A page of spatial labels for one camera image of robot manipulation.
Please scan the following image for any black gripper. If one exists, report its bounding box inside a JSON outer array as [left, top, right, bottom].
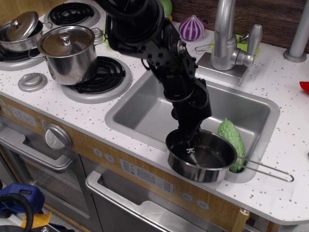
[[172, 78, 212, 154]]

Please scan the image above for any front left black burner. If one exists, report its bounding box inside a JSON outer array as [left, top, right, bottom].
[[0, 47, 44, 71]]

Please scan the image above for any large steel pot with lid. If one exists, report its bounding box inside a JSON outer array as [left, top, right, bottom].
[[35, 25, 99, 86]]

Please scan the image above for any small steel pot with lid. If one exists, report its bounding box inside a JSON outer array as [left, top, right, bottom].
[[0, 11, 53, 53]]

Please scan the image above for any black burner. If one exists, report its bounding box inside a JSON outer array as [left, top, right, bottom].
[[44, 2, 100, 28], [0, 47, 44, 71], [61, 56, 132, 104]]

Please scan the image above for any blue clamp with black hose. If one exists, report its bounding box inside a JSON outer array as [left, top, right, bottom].
[[0, 183, 54, 232]]

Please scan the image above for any green toy cabbage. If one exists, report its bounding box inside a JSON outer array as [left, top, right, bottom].
[[160, 0, 173, 17]]

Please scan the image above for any oven door with handle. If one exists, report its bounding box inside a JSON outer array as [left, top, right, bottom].
[[0, 116, 102, 232]]

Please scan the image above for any red toy pepper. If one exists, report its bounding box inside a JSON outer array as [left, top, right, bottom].
[[299, 81, 309, 94]]

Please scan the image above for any purple striped toy onion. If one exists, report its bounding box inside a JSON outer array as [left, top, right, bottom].
[[179, 15, 206, 41]]

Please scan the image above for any front right black burner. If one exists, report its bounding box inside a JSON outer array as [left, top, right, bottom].
[[61, 56, 132, 104]]

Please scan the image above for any silver oven dial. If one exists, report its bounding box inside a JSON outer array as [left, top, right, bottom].
[[44, 123, 72, 150]]

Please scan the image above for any grey stove knob front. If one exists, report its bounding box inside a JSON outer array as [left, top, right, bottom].
[[18, 73, 48, 92]]

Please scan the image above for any dishwasher door with handle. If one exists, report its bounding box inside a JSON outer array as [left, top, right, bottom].
[[82, 158, 224, 232]]

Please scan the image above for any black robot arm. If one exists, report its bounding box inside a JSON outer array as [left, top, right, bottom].
[[97, 0, 211, 154]]

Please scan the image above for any steel saucepan with wire handle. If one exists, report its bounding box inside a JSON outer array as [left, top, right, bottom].
[[166, 130, 294, 183]]

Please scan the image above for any green bitter melon toy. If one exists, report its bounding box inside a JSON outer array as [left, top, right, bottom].
[[217, 118, 246, 173]]

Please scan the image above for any grey pole with base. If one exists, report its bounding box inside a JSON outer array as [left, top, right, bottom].
[[283, 0, 309, 63]]

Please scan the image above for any silver toy faucet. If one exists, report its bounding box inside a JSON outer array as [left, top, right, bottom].
[[197, 0, 263, 86]]

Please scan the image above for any rear left black burner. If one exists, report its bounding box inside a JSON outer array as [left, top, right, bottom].
[[44, 2, 100, 28]]

